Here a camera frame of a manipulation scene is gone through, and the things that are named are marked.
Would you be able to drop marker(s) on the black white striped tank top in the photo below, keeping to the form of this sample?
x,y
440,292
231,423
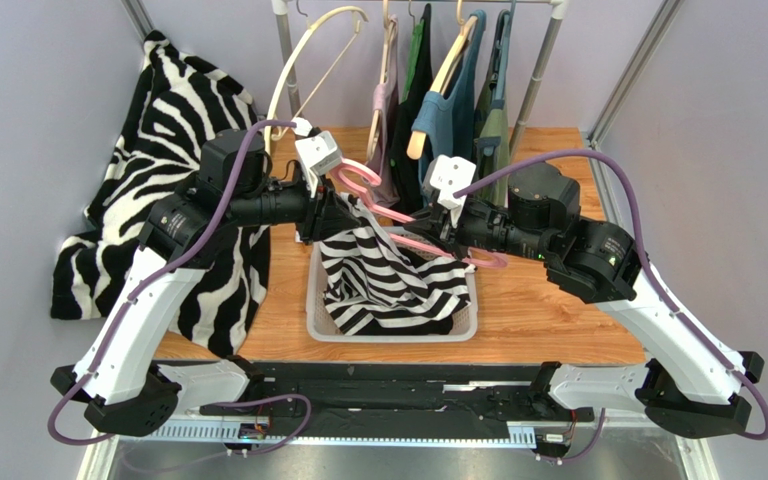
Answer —
x,y
371,277

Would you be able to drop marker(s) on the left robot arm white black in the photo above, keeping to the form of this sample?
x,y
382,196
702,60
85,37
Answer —
x,y
125,391

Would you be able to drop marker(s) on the black top on green hanger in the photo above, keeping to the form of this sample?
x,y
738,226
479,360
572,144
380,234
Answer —
x,y
405,171

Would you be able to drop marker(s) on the pink plastic hanger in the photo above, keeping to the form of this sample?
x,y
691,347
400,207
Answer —
x,y
492,260

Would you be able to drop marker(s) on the green plastic hanger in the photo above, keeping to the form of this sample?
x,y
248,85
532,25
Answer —
x,y
413,54

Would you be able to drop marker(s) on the wooden hanger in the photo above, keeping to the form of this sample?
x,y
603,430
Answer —
x,y
445,73
381,90

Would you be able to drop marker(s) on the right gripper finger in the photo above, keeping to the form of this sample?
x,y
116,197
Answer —
x,y
429,216
429,235

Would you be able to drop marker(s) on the mauve tank top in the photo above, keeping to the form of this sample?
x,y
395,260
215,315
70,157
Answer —
x,y
385,194

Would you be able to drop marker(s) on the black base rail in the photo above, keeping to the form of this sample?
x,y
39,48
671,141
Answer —
x,y
259,404

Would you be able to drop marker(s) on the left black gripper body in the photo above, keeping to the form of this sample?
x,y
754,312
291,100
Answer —
x,y
311,230

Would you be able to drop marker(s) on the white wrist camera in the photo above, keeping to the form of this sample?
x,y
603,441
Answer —
x,y
318,152
445,176

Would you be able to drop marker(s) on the wooden hanger under blue top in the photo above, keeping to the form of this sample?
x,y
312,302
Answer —
x,y
445,73

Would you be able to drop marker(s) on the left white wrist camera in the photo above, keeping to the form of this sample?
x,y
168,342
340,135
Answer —
x,y
318,152

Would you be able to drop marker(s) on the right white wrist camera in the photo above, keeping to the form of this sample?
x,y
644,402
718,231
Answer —
x,y
445,176

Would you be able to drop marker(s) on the blue tank top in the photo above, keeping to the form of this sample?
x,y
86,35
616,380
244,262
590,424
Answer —
x,y
448,119

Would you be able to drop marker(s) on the zebra striped blanket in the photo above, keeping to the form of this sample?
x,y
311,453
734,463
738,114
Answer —
x,y
180,102

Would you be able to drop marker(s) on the white plastic laundry basket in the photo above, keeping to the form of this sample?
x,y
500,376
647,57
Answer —
x,y
321,327

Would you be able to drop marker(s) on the olive green tank top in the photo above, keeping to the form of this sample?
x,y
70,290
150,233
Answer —
x,y
491,150

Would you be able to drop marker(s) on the teal plastic hanger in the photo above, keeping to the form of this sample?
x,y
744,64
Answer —
x,y
498,62

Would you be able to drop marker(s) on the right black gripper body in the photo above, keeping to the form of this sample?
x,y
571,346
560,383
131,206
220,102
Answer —
x,y
450,227

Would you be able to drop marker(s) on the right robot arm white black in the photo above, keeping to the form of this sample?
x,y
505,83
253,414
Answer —
x,y
690,383

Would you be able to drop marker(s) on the metal clothes rack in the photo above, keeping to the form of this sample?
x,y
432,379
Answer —
x,y
515,133

